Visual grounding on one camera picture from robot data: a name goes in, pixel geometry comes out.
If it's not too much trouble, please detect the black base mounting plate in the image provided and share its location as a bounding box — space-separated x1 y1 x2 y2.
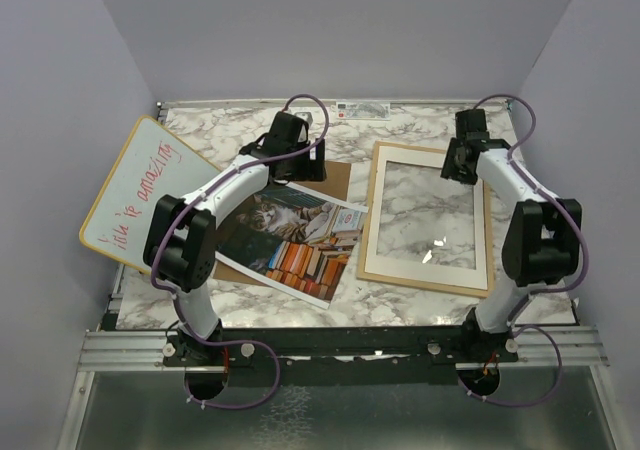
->
163 324 518 387

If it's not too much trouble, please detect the brown frame backing board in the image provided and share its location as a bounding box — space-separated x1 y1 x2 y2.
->
211 161 351 286

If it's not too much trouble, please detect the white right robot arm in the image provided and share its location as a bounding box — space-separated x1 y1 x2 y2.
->
441 108 586 361

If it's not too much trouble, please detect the yellow-rimmed whiteboard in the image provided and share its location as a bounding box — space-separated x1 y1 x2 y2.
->
79 116 220 274

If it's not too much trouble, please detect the cat and books photo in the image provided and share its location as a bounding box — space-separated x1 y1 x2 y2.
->
216 184 368 309

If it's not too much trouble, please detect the light wooden picture frame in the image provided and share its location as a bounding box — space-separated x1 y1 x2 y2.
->
355 140 496 300

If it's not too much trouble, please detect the aluminium rail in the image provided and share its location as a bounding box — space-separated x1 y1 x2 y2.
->
156 98 515 111
77 326 609 372

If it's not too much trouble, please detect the clear acrylic frame sheet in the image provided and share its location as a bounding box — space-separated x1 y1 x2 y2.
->
376 161 476 269

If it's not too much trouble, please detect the aluminium back rail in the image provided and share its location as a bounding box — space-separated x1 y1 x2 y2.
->
156 98 515 111

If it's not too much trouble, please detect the white sticker label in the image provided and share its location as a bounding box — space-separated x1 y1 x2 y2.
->
335 101 391 120

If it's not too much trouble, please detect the aluminium front rail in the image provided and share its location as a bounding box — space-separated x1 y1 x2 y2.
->
77 326 609 372

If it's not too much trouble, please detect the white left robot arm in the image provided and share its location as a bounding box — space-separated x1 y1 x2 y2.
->
143 110 326 365

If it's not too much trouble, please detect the white mat passe-partout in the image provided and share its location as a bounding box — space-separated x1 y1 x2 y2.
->
357 142 494 298

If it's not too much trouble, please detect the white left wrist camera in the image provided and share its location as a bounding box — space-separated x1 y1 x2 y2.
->
295 111 313 131

